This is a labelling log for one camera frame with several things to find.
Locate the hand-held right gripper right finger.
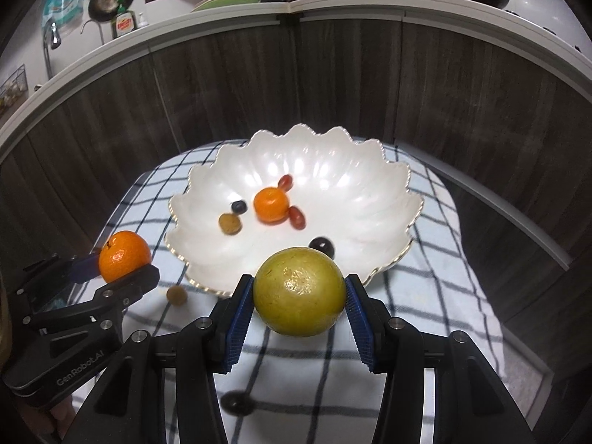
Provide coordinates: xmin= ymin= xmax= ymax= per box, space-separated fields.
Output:
xmin=344 ymin=274 xmax=537 ymax=444

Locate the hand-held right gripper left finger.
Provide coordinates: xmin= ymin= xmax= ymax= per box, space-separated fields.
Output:
xmin=69 ymin=274 xmax=255 ymax=444

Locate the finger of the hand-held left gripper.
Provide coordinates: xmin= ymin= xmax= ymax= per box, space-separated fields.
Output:
xmin=90 ymin=265 xmax=160 ymax=323
xmin=18 ymin=253 xmax=105 ymax=297

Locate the large mandarin orange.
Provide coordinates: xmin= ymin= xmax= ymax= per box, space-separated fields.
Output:
xmin=98 ymin=231 xmax=153 ymax=284

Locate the yellow-green round pear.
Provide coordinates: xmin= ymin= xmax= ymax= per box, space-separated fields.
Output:
xmin=252 ymin=247 xmax=347 ymax=337

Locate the large brown longan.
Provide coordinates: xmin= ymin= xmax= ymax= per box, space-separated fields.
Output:
xmin=218 ymin=213 xmax=242 ymax=236

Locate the white scalloped ceramic bowl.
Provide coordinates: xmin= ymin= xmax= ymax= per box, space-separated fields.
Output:
xmin=165 ymin=123 xmax=425 ymax=297

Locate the person's left hand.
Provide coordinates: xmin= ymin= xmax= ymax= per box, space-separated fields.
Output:
xmin=44 ymin=394 xmax=77 ymax=444

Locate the small dark grape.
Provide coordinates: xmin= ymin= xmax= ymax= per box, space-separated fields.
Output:
xmin=309 ymin=236 xmax=334 ymax=259

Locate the white black checked cloth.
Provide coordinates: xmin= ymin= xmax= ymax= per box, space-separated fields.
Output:
xmin=92 ymin=139 xmax=505 ymax=444

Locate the small mandarin orange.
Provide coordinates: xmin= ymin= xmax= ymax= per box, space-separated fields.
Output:
xmin=253 ymin=187 xmax=290 ymax=223

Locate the wood panel kitchen counter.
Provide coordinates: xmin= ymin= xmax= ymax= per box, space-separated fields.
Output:
xmin=0 ymin=0 xmax=592 ymax=380

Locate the chrome kitchen faucet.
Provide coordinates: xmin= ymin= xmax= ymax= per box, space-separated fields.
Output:
xmin=43 ymin=18 xmax=63 ymax=79

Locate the green dish soap bottle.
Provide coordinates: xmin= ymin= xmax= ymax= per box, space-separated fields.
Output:
xmin=112 ymin=0 xmax=135 ymax=40

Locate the green plate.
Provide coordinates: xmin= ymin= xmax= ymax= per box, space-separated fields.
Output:
xmin=192 ymin=0 xmax=262 ymax=12

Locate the grey metal rail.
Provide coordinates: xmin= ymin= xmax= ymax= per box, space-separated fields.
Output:
xmin=402 ymin=145 xmax=569 ymax=270

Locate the wire wall rack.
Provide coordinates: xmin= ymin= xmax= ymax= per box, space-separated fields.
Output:
xmin=0 ymin=65 xmax=27 ymax=116

